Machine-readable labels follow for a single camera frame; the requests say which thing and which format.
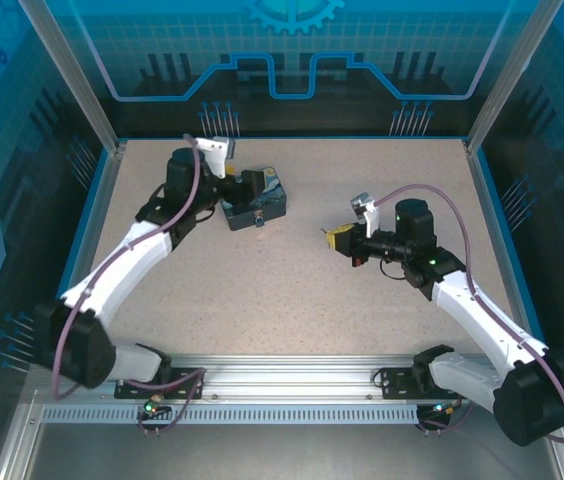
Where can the starry night painted box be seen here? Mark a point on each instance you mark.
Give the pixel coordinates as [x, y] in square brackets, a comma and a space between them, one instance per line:
[269, 197]

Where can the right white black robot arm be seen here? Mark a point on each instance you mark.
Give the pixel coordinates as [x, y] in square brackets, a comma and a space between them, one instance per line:
[482, 320]

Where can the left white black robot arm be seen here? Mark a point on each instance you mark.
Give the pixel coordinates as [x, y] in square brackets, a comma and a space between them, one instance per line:
[112, 270]

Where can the aluminium side rail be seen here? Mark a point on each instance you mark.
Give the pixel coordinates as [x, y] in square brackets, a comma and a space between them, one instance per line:
[502, 240]
[92, 225]

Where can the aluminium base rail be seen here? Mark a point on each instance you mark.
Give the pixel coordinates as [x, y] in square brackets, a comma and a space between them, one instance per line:
[287, 375]

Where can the aluminium frame post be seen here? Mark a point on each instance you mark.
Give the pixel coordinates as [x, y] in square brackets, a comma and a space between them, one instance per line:
[72, 75]
[512, 75]

